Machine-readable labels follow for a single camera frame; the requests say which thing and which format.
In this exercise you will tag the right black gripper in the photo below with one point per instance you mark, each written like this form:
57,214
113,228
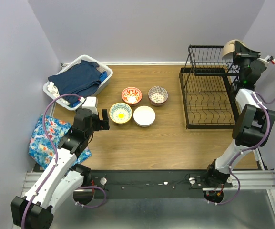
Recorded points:
241,52

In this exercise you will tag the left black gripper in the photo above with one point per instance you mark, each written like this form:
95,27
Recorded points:
102,124

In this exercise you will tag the beige bowl brown leaf pattern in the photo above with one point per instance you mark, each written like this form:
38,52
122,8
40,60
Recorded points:
229,49

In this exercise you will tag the yellow patterned bowl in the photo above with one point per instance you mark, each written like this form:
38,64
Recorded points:
120,113

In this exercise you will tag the orange floral pattern bowl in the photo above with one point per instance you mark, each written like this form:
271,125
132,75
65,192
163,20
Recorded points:
131,94

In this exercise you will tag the white ribbed bowl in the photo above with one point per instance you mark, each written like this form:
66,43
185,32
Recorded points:
144,116

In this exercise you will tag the brown lattice pattern bowl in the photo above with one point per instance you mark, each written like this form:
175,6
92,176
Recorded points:
158,94

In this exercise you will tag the blue zigzag pattern bowl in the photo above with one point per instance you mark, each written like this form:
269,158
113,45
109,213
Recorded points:
157,104

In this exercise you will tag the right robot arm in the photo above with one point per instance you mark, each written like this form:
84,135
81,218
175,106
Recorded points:
255,122

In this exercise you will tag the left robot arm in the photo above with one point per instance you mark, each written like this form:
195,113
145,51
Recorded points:
35,210

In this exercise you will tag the black two-tier dish rack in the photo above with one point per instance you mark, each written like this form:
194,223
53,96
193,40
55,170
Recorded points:
206,82

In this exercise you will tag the dark blue folded garment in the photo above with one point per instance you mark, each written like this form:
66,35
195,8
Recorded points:
82,79

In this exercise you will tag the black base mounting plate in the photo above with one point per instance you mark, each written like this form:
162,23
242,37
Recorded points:
142,184

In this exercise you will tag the white crumpled cloth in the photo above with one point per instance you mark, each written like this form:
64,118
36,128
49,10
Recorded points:
54,91

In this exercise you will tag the blue floral fabric bag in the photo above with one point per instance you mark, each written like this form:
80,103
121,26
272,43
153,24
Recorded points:
40,148

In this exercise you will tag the white plastic laundry basket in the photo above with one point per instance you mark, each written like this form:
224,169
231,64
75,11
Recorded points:
73,99

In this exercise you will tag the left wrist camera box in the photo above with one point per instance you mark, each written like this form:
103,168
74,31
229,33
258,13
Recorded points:
91,103

